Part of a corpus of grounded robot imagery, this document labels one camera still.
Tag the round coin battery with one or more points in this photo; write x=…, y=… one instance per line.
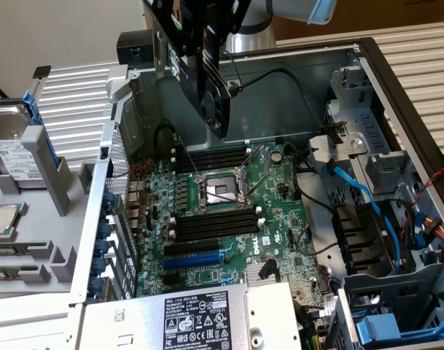
x=277, y=156

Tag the short black expansion slot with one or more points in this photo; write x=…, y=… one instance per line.
x=170, y=279

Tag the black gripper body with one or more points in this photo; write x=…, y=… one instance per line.
x=192, y=12

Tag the plain brown cardboard box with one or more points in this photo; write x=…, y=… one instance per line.
x=389, y=14

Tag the blue plastic drive caddy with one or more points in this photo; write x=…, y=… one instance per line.
x=378, y=326

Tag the open metal PC case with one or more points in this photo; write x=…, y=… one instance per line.
x=280, y=109

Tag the blue plastic card clip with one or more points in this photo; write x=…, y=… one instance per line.
x=109, y=200
x=104, y=229
x=95, y=286
x=101, y=247
x=98, y=265

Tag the black RAM slot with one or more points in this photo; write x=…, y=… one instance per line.
x=214, y=222
x=214, y=216
x=214, y=234
x=214, y=160
x=214, y=156
x=214, y=151
x=214, y=228
x=214, y=164

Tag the blue expansion slot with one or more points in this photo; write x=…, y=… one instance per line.
x=192, y=261

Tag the silver finned chipset heatsink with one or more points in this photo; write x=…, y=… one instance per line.
x=252, y=273

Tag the silver hard disk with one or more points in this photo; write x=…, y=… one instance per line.
x=10, y=160

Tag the thin metal locking lever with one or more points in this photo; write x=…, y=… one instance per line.
x=257, y=186
x=226, y=195
x=187, y=156

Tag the blue plastic disk carrier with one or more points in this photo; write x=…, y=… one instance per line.
x=32, y=105

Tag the green Dell motherboard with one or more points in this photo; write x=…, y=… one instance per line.
x=280, y=218

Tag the silver power supply unit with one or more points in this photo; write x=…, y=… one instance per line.
x=134, y=328

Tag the silver post with black cap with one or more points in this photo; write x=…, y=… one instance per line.
x=42, y=71

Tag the green and black graphics card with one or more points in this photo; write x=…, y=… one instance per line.
x=207, y=109

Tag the silver CPU chip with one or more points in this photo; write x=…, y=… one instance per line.
x=1, y=220

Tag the grey metal disk bay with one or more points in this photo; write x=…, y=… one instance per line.
x=360, y=120

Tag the grey metal drive cage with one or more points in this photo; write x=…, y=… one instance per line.
x=389, y=279

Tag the green RAM stick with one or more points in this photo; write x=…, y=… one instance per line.
x=6, y=271
x=6, y=249

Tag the long black expansion slot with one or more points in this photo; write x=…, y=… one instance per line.
x=192, y=248

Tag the CPU socket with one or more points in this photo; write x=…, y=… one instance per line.
x=221, y=189

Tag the grey plastic parts rack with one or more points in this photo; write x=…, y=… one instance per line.
x=43, y=226

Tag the black plastic block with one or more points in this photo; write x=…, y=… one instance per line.
x=134, y=40

